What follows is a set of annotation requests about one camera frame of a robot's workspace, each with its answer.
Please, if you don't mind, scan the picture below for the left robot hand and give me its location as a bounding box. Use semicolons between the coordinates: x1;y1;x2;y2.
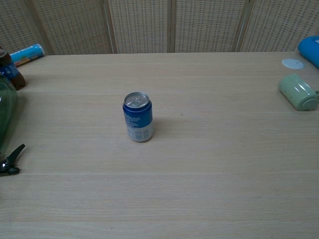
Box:
0;143;26;176

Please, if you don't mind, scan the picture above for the blue and white drink can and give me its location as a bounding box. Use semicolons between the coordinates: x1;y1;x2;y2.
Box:
122;91;155;143

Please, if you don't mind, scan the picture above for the blue snack tube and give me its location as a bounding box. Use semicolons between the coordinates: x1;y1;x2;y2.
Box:
9;43;46;67

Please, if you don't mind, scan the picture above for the green transparent plastic bottle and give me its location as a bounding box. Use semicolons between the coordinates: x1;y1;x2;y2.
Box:
0;74;19;150

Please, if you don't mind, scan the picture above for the cola bottle with blue label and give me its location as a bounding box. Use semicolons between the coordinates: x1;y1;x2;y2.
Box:
0;45;27;91

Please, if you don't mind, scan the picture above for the perforated beige folding screen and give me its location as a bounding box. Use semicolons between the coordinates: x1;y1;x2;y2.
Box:
0;0;319;56

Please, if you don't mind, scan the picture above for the light green mug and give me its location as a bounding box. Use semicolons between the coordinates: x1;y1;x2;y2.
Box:
278;73;319;112

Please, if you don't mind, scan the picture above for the white round table grommet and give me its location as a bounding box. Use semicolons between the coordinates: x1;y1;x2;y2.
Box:
281;58;305;70

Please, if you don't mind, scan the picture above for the blue plastic box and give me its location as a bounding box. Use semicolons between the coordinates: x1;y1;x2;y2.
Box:
298;35;319;69

